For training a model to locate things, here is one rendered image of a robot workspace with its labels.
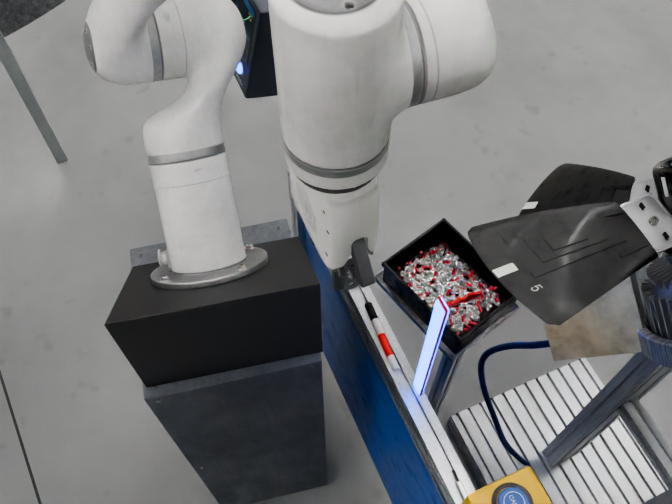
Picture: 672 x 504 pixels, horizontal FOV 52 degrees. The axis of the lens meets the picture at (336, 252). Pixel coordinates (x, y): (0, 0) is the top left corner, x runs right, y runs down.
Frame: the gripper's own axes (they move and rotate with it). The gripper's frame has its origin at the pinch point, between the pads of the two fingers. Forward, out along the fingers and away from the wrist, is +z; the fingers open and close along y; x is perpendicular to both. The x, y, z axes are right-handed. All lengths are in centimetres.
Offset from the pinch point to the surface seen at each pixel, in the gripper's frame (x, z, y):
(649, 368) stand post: 60, 64, 12
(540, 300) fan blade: 27.3, 22.4, 5.2
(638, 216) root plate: 49, 25, -2
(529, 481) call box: 18.1, 35.8, 23.4
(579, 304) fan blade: 31.7, 22.4, 7.8
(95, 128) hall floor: -29, 143, -168
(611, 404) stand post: 60, 84, 12
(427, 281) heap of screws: 28, 59, -19
